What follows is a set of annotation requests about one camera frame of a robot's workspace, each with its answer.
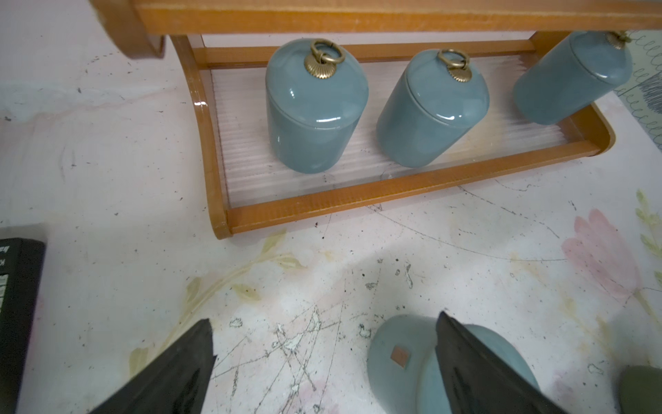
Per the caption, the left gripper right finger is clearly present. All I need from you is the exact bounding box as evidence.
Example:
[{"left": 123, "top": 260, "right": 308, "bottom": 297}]
[{"left": 435, "top": 312, "right": 564, "bottom": 413}]

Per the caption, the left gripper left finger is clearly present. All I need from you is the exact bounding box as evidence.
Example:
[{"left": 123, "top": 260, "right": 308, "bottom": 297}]
[{"left": 93, "top": 319, "right": 215, "bottom": 413}]

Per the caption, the blue canister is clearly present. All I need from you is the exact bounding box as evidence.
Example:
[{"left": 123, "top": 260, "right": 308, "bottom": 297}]
[
  {"left": 513, "top": 31, "right": 633, "bottom": 125},
  {"left": 377, "top": 48, "right": 490, "bottom": 168},
  {"left": 365, "top": 314, "right": 541, "bottom": 414},
  {"left": 265, "top": 38, "right": 369, "bottom": 174}
]

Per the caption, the green canister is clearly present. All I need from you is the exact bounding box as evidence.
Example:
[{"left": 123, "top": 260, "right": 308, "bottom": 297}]
[{"left": 618, "top": 366, "right": 662, "bottom": 414}]

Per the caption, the wooden three-tier shelf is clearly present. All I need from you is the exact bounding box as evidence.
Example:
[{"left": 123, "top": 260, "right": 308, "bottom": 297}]
[{"left": 91, "top": 1, "right": 661, "bottom": 239}]

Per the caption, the black battery holder tray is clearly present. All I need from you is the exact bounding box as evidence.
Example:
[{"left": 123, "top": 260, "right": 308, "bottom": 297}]
[{"left": 1, "top": 238, "right": 46, "bottom": 413}]

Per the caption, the floral pink table mat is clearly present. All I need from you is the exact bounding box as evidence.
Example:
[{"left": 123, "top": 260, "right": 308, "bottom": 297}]
[{"left": 1, "top": 1, "right": 661, "bottom": 413}]

